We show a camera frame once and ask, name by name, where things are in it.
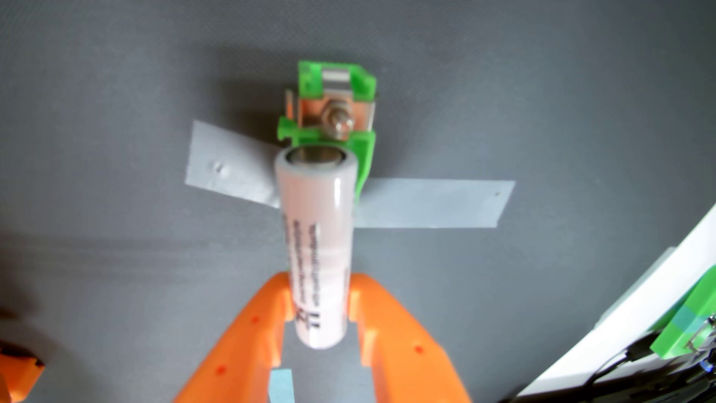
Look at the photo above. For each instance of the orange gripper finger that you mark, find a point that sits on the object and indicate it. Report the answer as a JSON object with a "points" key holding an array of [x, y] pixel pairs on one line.
{"points": [[246, 352], [403, 358]]}

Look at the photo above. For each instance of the white cylindrical battery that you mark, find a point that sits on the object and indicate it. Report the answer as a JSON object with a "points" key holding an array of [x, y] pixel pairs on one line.
{"points": [[316, 235]]}

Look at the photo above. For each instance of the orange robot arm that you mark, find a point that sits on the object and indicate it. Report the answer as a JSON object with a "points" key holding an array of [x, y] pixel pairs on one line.
{"points": [[17, 375]]}

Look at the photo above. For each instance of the green battery holder with bolt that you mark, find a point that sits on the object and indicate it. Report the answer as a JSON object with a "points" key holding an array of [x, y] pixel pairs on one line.
{"points": [[313, 75]]}

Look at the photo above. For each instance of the light blue tape strip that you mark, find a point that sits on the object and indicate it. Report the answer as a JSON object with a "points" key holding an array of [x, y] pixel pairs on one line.
{"points": [[281, 387]]}

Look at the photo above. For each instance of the grey tape strip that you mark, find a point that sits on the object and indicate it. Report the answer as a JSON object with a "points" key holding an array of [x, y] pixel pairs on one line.
{"points": [[436, 202], [229, 162]]}

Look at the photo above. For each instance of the green holder with blue tape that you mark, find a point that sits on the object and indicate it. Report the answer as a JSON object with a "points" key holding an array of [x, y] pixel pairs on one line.
{"points": [[688, 319]]}

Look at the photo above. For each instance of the dark grey mat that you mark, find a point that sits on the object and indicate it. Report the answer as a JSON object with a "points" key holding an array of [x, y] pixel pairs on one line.
{"points": [[559, 112]]}

